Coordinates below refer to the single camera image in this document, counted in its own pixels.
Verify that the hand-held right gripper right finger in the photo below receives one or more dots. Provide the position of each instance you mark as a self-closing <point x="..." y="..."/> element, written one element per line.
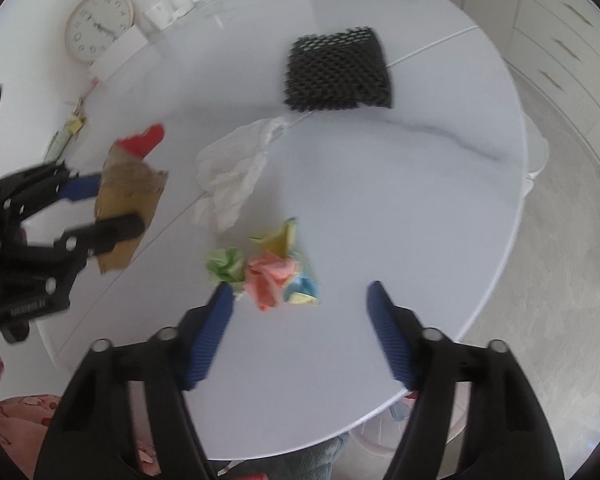
<point x="392" y="335"/>

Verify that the pink printed clothing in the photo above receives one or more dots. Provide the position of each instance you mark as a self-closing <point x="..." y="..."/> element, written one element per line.
<point x="15" y="430"/>

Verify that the pink paper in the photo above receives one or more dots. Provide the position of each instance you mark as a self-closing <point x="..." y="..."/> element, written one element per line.
<point x="270" y="280"/>

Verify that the blue yellow paper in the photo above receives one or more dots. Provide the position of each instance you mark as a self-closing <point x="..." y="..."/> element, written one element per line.
<point x="305" y="290"/>

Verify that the beige drawer cabinet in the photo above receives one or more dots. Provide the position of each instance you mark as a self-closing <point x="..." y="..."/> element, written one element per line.
<point x="565" y="35"/>

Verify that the green paper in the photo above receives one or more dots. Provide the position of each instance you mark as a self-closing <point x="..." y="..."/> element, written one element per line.
<point x="225" y="267"/>

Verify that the round white wall clock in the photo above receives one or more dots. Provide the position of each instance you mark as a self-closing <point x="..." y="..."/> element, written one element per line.
<point x="100" y="27"/>

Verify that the brown paper bag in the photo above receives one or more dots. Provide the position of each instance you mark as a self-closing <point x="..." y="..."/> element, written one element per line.
<point x="127" y="185"/>

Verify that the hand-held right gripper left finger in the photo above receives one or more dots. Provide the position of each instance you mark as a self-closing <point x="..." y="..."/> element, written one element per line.
<point x="210" y="335"/>

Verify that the black foam net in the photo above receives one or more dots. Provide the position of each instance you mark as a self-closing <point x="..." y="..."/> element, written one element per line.
<point x="337" y="67"/>

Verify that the white crumpled tissue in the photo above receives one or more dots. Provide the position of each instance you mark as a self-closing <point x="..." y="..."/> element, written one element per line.
<point x="235" y="175"/>

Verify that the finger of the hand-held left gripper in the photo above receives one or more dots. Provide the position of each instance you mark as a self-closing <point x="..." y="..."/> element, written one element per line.
<point x="115" y="230"/>
<point x="82" y="187"/>

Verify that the red folded paper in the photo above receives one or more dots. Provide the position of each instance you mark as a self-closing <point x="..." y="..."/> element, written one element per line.
<point x="142" y="142"/>

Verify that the white card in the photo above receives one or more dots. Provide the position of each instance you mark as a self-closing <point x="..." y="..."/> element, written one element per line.
<point x="120" y="52"/>

